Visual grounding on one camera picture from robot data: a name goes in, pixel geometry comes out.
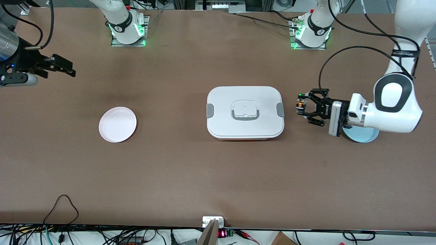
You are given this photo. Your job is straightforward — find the pink round plate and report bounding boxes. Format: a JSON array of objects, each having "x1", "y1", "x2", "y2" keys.
[{"x1": 99, "y1": 107, "x2": 137, "y2": 143}]

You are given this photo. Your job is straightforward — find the black looped thin cable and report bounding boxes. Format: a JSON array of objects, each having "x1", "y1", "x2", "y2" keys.
[{"x1": 43, "y1": 195, "x2": 79, "y2": 225}]

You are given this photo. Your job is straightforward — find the small white box device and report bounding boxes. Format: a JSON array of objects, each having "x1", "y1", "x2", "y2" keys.
[{"x1": 202, "y1": 216, "x2": 224, "y2": 228}]

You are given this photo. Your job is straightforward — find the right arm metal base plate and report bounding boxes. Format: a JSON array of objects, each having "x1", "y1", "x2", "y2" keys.
[{"x1": 111, "y1": 15, "x2": 150, "y2": 47}]

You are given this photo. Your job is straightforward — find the thin black table cable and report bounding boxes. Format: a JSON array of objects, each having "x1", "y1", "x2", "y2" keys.
[{"x1": 229, "y1": 12, "x2": 302, "y2": 30}]

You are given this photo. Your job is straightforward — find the white lunch box grey clips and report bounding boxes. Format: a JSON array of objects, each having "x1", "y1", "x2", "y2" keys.
[{"x1": 206, "y1": 86, "x2": 285, "y2": 141}]

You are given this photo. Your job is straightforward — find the short aluminium extrusion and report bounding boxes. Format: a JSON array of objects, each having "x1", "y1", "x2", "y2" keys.
[{"x1": 20, "y1": 0, "x2": 40, "y2": 16}]

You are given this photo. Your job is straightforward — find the grey metal camera bar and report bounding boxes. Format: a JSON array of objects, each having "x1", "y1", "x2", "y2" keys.
[{"x1": 198, "y1": 219, "x2": 219, "y2": 245}]

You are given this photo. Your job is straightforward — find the long aluminium frame rail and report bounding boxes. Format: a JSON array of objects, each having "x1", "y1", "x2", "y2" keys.
[{"x1": 426, "y1": 34, "x2": 436, "y2": 70}]

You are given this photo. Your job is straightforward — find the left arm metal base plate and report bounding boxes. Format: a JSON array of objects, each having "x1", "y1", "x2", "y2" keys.
[{"x1": 290, "y1": 17, "x2": 327, "y2": 50}]

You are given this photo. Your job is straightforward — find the red clip leads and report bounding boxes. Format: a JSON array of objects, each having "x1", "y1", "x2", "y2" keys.
[{"x1": 235, "y1": 229, "x2": 260, "y2": 245}]

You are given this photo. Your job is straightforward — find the light blue round plate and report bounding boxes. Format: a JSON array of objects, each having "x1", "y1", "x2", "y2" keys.
[{"x1": 342, "y1": 124, "x2": 379, "y2": 143}]

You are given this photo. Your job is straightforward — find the thick black table cable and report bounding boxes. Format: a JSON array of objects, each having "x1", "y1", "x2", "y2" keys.
[{"x1": 269, "y1": 10, "x2": 296, "y2": 21}]

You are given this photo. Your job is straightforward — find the black cable bundle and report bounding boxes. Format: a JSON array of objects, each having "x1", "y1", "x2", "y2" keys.
[{"x1": 0, "y1": 223, "x2": 201, "y2": 245}]

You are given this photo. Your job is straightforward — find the brown cardboard piece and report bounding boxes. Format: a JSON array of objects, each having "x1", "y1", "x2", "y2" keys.
[{"x1": 271, "y1": 231, "x2": 297, "y2": 245}]

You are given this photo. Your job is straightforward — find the aluminium frame with light strip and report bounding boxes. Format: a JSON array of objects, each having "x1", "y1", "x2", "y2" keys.
[{"x1": 196, "y1": 0, "x2": 246, "y2": 11}]

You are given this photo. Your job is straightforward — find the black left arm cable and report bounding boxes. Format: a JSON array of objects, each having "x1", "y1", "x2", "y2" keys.
[{"x1": 319, "y1": 0, "x2": 420, "y2": 91}]

